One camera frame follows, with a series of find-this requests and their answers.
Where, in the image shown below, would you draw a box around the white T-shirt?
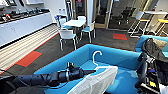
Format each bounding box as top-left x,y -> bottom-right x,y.
66,65 -> 119,94

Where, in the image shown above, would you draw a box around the pale grey hanger with T-shirt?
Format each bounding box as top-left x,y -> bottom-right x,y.
84,49 -> 116,73

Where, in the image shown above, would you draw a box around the wooden framed glass door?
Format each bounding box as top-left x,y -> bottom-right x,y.
94,0 -> 113,30

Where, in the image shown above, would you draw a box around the white tall stool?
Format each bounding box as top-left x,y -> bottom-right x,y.
127,10 -> 148,38

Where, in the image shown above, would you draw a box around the wooden door with red sign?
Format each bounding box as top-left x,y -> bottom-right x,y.
71,0 -> 88,19

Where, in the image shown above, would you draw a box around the large blue sofa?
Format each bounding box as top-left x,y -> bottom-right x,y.
33,43 -> 148,94

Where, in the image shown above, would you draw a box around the black office chair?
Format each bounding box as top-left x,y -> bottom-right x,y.
111,7 -> 136,26

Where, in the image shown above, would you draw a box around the blue waste bin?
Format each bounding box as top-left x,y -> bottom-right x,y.
54,14 -> 67,28

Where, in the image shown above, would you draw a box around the white tall table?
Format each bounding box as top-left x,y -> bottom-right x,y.
143,9 -> 168,34

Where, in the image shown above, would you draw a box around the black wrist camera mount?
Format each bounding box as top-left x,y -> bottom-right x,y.
66,61 -> 76,70

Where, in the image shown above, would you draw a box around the white lower kitchen cabinets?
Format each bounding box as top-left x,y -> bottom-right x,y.
0,11 -> 54,48

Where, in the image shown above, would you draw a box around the black cart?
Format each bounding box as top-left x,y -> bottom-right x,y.
134,51 -> 168,94

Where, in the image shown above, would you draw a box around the white square table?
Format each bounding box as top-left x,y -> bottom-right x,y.
62,19 -> 87,33

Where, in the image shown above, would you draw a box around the yellow tall stool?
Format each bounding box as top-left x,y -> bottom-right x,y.
154,18 -> 168,36

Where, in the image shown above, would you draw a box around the small blue sofa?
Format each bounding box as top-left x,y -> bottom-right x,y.
134,34 -> 168,53

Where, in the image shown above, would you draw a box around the white chair with blue seat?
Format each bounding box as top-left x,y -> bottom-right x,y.
80,21 -> 97,44
58,17 -> 73,32

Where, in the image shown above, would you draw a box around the dark bag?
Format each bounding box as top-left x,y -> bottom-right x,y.
141,37 -> 168,64

